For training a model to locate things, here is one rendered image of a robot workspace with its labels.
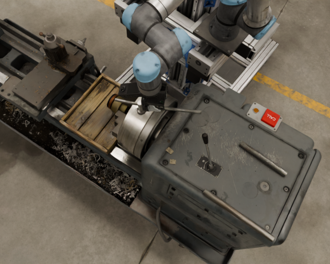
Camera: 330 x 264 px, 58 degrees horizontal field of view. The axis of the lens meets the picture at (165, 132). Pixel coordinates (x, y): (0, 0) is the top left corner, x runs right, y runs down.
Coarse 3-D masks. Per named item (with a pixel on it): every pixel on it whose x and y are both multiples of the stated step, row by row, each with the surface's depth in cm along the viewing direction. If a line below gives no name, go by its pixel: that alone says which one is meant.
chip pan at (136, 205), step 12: (72, 168) 181; (132, 204) 175; (144, 204) 175; (168, 228) 171; (180, 228) 171; (180, 240) 168; (192, 240) 169; (204, 252) 167; (216, 252) 167; (228, 252) 168
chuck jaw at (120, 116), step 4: (116, 112) 135; (120, 112) 135; (116, 116) 135; (120, 116) 134; (124, 116) 134; (116, 120) 133; (120, 120) 133; (116, 124) 134; (120, 124) 132; (116, 128) 131; (112, 132) 131; (116, 132) 130; (116, 136) 132; (120, 144) 132
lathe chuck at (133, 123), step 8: (128, 112) 122; (136, 112) 121; (152, 112) 121; (128, 120) 122; (136, 120) 121; (144, 120) 121; (120, 128) 124; (128, 128) 122; (136, 128) 121; (120, 136) 126; (128, 136) 124; (136, 136) 122; (128, 144) 126
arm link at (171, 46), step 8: (160, 24) 86; (152, 32) 85; (160, 32) 85; (168, 32) 85; (176, 32) 84; (184, 32) 84; (152, 40) 86; (160, 40) 84; (168, 40) 84; (176, 40) 84; (184, 40) 84; (152, 48) 87; (160, 48) 83; (168, 48) 83; (176, 48) 84; (184, 48) 85; (160, 56) 83; (168, 56) 83; (176, 56) 85; (168, 64) 84
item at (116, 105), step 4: (112, 96) 136; (116, 96) 137; (120, 96) 137; (108, 100) 136; (112, 100) 136; (108, 104) 136; (112, 104) 135; (116, 104) 135; (120, 104) 134; (124, 104) 136; (112, 108) 136; (116, 108) 135; (120, 108) 136; (124, 108) 135; (128, 108) 141; (124, 112) 136
